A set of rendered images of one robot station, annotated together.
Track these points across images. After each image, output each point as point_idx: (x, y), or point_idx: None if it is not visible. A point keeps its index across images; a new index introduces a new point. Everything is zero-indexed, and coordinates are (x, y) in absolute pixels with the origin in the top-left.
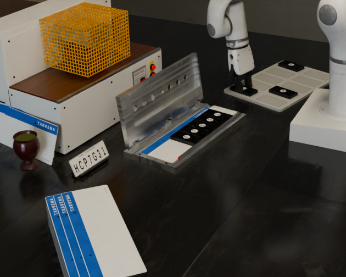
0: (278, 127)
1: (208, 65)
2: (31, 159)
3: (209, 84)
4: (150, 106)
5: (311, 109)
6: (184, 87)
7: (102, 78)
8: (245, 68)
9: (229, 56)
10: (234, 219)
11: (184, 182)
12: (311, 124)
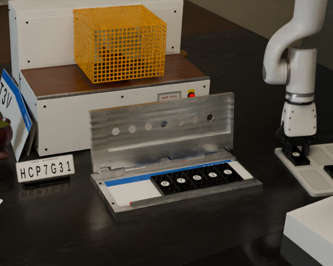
0: None
1: None
2: None
3: (268, 138)
4: (141, 136)
5: (332, 205)
6: (204, 128)
7: (109, 88)
8: (298, 130)
9: (283, 111)
10: None
11: (112, 233)
12: (308, 224)
